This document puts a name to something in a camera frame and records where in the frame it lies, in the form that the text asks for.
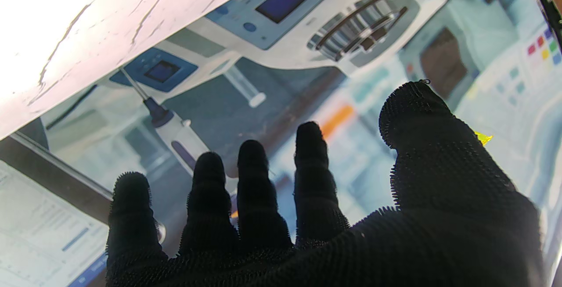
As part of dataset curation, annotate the printed laboratory backdrop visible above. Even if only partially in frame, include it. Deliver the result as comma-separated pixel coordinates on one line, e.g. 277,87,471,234
0,0,562,287

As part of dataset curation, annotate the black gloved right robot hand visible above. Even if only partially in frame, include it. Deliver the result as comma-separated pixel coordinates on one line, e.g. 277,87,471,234
105,80,545,287

